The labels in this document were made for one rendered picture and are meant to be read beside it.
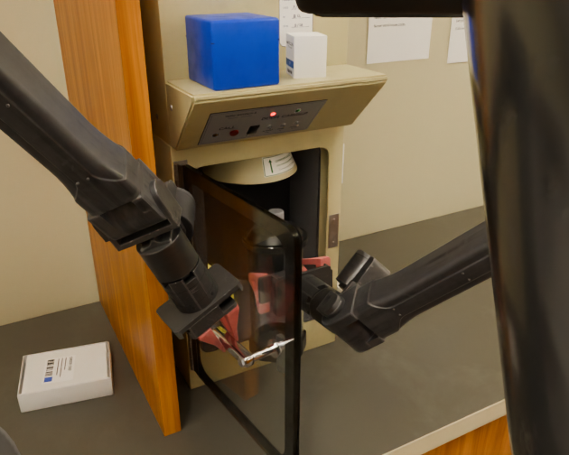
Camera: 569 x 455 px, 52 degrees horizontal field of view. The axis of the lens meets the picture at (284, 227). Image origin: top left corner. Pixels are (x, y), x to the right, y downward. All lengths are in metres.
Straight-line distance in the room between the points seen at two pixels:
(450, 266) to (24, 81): 0.48
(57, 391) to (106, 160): 0.63
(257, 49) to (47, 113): 0.36
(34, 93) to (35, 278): 0.92
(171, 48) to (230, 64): 0.12
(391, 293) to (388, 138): 0.99
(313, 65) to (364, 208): 0.88
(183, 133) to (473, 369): 0.73
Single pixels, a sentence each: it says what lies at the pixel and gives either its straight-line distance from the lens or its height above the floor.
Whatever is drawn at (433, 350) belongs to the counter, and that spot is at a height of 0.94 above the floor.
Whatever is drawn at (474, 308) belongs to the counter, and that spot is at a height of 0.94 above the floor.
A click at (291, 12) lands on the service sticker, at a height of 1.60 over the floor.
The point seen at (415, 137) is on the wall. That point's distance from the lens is 1.76.
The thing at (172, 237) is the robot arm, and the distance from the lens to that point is 0.68.
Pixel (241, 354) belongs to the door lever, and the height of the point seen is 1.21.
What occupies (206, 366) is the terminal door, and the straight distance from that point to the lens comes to 1.04.
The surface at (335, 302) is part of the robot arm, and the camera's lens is 0.80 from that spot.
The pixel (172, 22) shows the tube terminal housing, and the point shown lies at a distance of 0.89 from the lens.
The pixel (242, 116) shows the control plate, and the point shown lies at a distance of 0.86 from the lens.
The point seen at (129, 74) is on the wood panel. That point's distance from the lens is 0.79.
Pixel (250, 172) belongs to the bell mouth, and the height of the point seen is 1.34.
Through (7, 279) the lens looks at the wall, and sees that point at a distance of 1.43.
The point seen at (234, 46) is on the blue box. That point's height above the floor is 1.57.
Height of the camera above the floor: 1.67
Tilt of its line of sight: 25 degrees down
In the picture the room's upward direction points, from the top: straight up
